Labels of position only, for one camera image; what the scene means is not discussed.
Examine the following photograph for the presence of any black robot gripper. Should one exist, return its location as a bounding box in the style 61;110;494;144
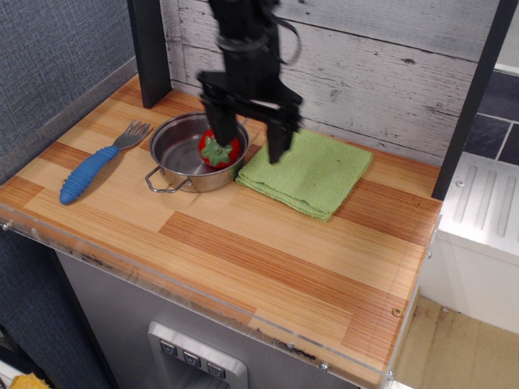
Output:
197;1;302;165

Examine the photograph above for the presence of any green cloth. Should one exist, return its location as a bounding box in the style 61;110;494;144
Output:
236;130;373;222

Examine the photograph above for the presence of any clear acrylic edge guard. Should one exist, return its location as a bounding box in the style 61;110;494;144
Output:
1;205;396;388

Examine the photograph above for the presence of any red toy tomato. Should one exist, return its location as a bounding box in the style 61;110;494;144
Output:
198;129;240;169

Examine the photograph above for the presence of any silver metal pot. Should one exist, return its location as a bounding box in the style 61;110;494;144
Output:
145;112;251;193

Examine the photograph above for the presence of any grey toy fridge cabinet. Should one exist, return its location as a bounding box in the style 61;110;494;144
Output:
54;250;362;389

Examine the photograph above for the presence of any silver dispenser panel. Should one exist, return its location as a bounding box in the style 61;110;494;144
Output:
148;321;249;388

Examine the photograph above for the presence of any white toy sink unit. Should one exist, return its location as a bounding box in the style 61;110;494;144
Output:
419;153;518;332

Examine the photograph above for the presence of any yellow object in corner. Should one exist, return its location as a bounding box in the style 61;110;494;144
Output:
10;374;50;389

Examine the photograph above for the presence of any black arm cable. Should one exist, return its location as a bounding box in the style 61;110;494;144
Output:
269;11;302;66

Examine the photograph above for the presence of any dark left frame post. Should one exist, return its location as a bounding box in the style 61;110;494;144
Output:
127;0;171;109

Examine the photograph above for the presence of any dark frame post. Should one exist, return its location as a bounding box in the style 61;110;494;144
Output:
127;0;171;109
431;0;518;200

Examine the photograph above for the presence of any blue handled metal fork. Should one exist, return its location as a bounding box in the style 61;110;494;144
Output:
59;119;151;205

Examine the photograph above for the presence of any dark right frame post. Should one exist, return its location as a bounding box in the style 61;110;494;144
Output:
431;0;518;200

